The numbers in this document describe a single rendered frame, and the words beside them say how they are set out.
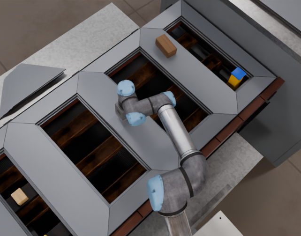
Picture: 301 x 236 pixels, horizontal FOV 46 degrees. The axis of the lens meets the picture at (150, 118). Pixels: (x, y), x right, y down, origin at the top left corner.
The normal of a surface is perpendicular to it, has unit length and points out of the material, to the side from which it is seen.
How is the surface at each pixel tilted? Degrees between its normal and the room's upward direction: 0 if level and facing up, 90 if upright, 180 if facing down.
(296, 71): 90
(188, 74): 0
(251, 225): 0
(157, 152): 3
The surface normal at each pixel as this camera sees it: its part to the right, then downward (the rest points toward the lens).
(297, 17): 0.06, -0.42
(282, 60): -0.72, 0.61
